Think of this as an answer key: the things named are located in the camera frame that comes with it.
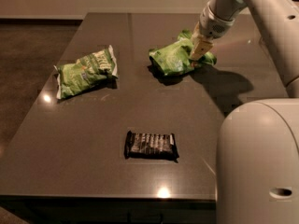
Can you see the light green rice chip bag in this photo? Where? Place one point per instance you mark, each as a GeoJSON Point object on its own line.
{"type": "Point", "coordinates": [175, 59]}

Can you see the black snack bar wrapper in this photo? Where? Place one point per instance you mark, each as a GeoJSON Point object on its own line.
{"type": "Point", "coordinates": [151, 146]}

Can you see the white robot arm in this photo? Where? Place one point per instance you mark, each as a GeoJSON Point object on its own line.
{"type": "Point", "coordinates": [257, 160]}

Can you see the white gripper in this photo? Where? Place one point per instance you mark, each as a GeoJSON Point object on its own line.
{"type": "Point", "coordinates": [212, 26]}

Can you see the green jalapeno chip bag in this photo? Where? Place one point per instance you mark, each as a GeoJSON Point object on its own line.
{"type": "Point", "coordinates": [86, 73]}

